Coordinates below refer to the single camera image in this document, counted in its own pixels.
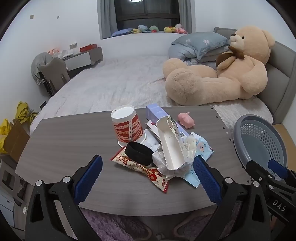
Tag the white cabinet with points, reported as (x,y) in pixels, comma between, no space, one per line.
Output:
(9,192)

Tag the black elastic band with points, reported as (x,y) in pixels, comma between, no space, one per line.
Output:
(136,154)

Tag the pink pig toy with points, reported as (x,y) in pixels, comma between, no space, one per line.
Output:
(186,119)

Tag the pink desk ornament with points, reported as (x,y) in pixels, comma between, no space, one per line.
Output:
(53,52)

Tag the folded blue-grey duvet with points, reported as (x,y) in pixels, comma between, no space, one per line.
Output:
(181,52)

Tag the torn white carton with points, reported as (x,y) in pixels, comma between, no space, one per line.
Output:
(171,146)

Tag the white papers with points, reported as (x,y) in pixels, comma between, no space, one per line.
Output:
(67,53)

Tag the bed with grey sheet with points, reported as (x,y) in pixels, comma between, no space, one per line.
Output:
(115,81)

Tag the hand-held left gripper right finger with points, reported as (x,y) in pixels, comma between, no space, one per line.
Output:
(207,178)

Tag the brown cardboard box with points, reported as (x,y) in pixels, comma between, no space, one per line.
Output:
(16,139)

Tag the grey chair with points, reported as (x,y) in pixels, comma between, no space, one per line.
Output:
(56,71)

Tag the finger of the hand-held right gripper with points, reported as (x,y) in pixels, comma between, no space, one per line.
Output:
(276,166)
(254,170)

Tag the blue-grey floral pillow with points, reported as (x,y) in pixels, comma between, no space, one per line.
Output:
(203,42)

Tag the plain grey pillow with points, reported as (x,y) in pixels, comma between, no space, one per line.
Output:
(212,56)

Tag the grey curtain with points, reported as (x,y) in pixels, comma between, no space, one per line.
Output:
(187,14)
(106,18)

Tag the blue green plush toy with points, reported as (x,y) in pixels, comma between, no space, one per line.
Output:
(143,28)

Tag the white paper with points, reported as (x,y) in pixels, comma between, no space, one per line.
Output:
(158,160)

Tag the large beige teddy bear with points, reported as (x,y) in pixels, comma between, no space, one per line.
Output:
(219,76)

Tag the cream red snack wrapper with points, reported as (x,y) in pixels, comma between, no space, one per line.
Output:
(152,176)

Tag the white red paper cup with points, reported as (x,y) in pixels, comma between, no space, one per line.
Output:
(127,128)

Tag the yellow green plush toy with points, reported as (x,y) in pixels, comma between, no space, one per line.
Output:
(136,31)

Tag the white wall socket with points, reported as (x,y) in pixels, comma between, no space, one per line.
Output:
(73,45)

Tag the pink plush toy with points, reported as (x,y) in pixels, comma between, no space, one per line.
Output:
(181,29)

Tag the grey garment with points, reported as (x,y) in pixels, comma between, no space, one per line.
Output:
(39,63)

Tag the grey upholstered headboard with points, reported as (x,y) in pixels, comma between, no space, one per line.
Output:
(277,88)

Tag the yellow bag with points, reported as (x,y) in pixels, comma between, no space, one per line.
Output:
(23,111)
(4,134)

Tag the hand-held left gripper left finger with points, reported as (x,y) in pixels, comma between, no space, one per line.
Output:
(89,179)

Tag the purple cardboard box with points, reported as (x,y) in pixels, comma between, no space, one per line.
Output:
(156,112)

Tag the grey white desk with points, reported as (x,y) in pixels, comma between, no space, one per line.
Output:
(82,59)

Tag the light blue wipes packet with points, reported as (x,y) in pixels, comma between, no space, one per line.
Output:
(203,146)

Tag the white knotted cloth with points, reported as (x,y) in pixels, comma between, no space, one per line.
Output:
(150,140)

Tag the grey plastic basket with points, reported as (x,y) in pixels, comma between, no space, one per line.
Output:
(254,146)

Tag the blue cushion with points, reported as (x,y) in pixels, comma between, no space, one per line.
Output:
(121,32)

